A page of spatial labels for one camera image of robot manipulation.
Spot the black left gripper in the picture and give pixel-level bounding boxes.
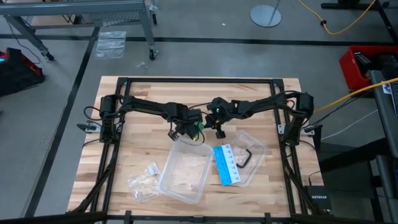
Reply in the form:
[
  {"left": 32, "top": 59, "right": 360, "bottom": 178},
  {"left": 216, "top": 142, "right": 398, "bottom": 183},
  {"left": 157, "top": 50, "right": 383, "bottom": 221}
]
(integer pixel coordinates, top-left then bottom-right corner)
[{"left": 168, "top": 105, "right": 205, "bottom": 141}]

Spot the round grey stand base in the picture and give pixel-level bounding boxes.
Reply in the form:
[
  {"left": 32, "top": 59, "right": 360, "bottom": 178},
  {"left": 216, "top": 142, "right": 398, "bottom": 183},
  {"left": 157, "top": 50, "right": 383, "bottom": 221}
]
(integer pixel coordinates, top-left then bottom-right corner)
[{"left": 249, "top": 0, "right": 282, "bottom": 28}]

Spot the clear plastic storage container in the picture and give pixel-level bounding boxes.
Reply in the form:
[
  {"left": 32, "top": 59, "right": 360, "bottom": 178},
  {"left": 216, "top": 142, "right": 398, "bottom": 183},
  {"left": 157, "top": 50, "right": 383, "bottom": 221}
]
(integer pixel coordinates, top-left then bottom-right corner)
[{"left": 157, "top": 138, "right": 215, "bottom": 205}]

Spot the silver mounting bracket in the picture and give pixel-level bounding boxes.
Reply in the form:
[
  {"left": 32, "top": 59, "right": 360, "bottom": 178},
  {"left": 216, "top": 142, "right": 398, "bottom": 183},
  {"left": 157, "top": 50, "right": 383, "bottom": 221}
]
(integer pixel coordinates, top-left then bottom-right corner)
[
  {"left": 76, "top": 123, "right": 102, "bottom": 134},
  {"left": 277, "top": 124, "right": 315, "bottom": 137}
]

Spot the yellow cable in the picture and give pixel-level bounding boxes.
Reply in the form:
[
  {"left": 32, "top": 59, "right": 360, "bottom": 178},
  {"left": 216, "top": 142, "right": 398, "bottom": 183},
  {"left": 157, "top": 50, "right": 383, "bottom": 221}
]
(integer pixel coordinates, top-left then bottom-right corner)
[
  {"left": 297, "top": 0, "right": 377, "bottom": 35},
  {"left": 313, "top": 77, "right": 398, "bottom": 113}
]

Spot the white cable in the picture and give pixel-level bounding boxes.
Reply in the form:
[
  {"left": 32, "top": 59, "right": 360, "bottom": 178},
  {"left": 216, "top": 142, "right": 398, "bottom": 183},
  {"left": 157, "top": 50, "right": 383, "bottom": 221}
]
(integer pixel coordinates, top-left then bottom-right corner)
[{"left": 320, "top": 109, "right": 379, "bottom": 141}]

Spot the clear plastic container lid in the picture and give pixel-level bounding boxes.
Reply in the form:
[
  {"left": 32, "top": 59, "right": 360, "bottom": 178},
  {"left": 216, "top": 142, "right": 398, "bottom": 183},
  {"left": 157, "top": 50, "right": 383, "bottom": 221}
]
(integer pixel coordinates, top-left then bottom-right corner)
[{"left": 222, "top": 129, "right": 269, "bottom": 188}]

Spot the grey metal wheeled cart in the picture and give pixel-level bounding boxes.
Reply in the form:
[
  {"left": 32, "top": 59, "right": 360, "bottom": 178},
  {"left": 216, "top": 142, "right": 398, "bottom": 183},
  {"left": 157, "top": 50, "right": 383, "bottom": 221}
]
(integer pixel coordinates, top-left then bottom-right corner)
[{"left": 0, "top": 0, "right": 159, "bottom": 62}]

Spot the clear plastic zip bag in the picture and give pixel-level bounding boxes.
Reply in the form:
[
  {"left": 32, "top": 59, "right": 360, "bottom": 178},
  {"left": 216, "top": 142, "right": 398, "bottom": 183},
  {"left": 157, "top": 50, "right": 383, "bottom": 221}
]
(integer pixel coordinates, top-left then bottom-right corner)
[{"left": 127, "top": 161, "right": 162, "bottom": 203}]

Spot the black red toolbox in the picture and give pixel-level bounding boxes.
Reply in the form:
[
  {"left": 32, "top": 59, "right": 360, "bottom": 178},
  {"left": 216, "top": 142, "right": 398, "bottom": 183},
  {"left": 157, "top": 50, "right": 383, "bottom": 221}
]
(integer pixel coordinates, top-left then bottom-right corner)
[{"left": 0, "top": 47, "right": 45, "bottom": 97}]

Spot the blue white pill organizer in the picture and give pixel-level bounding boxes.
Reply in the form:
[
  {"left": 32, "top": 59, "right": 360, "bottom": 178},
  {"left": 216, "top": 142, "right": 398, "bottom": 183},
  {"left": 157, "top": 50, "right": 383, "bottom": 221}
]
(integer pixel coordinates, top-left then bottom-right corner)
[{"left": 212, "top": 143, "right": 242, "bottom": 187}]

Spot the flat clear plastic sheet bag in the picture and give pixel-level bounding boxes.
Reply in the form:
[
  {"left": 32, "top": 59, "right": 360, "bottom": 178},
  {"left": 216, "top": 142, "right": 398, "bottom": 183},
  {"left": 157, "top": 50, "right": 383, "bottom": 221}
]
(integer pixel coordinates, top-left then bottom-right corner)
[{"left": 95, "top": 30, "right": 127, "bottom": 60}]

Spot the black Netgear network switch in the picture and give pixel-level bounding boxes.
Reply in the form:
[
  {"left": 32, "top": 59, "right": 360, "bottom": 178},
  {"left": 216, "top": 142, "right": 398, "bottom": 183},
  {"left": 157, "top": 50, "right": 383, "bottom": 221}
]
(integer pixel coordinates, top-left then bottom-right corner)
[{"left": 303, "top": 185, "right": 333, "bottom": 211}]

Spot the black aluminium table frame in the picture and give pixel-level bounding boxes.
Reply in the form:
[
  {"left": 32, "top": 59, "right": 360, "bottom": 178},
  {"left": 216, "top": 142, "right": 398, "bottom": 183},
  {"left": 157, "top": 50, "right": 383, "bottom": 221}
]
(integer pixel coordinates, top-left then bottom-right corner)
[{"left": 67, "top": 76, "right": 327, "bottom": 224}]

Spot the red plastic crate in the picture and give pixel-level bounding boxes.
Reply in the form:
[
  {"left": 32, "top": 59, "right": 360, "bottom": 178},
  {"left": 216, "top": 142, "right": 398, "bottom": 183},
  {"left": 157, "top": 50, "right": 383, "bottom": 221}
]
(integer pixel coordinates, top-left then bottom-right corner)
[{"left": 338, "top": 45, "right": 398, "bottom": 91}]

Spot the black table base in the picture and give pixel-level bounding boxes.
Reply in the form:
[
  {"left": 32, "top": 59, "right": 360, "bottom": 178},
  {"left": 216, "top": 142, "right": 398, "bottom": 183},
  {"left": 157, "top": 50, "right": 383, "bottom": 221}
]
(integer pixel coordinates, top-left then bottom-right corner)
[{"left": 320, "top": 0, "right": 398, "bottom": 44}]

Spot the grey desk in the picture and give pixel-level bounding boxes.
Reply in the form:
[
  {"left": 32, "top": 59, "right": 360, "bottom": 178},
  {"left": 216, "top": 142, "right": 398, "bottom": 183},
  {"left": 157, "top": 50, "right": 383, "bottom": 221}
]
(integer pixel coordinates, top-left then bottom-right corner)
[{"left": 368, "top": 70, "right": 398, "bottom": 224}]

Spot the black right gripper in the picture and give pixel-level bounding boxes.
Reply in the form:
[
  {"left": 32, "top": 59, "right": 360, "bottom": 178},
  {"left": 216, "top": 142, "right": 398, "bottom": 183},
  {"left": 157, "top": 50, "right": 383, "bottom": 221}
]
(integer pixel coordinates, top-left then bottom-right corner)
[{"left": 203, "top": 96, "right": 240, "bottom": 131}]

